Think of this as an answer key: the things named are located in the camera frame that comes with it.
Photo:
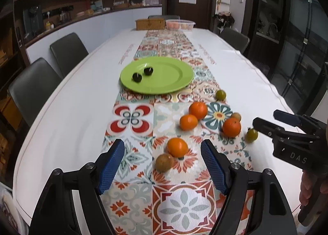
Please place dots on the rack with bags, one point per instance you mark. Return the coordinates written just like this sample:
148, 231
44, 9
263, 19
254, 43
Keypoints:
223, 20

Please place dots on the glass kettle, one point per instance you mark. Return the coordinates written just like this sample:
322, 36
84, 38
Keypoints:
65, 16

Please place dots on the brown round fruit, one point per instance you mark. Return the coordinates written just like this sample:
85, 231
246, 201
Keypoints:
164, 162
237, 116

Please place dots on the yellow bottle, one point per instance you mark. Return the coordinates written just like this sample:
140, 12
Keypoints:
48, 25

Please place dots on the patterned table runner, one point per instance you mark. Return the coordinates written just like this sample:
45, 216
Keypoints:
166, 119

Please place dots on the white plastic basket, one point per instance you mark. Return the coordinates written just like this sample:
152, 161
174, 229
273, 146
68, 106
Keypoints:
180, 25

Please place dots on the dark plum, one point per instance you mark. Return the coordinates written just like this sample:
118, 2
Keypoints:
148, 70
137, 77

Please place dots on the green round fruit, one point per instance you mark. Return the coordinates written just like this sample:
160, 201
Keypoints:
252, 135
220, 95

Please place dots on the person's right hand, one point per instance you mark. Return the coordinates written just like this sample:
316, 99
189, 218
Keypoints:
306, 189

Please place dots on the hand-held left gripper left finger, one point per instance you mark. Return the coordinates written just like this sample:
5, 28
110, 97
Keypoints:
111, 166

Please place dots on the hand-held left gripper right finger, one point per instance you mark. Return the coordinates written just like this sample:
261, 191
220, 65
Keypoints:
212, 166

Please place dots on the grey dining chair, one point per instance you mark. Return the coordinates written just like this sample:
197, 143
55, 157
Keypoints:
68, 50
164, 16
33, 84
234, 39

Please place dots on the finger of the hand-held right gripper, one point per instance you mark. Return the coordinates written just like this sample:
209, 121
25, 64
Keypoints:
287, 118
266, 126

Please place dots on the orange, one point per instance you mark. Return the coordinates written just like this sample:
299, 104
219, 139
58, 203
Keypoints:
177, 147
231, 127
198, 110
188, 122

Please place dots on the black water dispenser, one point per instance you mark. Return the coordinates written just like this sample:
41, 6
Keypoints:
32, 21

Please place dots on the green plate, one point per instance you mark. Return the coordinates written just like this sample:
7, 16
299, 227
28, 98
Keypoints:
166, 76

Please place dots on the metal faucet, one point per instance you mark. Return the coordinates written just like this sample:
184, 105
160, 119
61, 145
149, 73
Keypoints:
274, 27

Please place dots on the wicker box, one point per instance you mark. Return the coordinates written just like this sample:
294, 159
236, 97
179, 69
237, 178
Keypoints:
150, 24

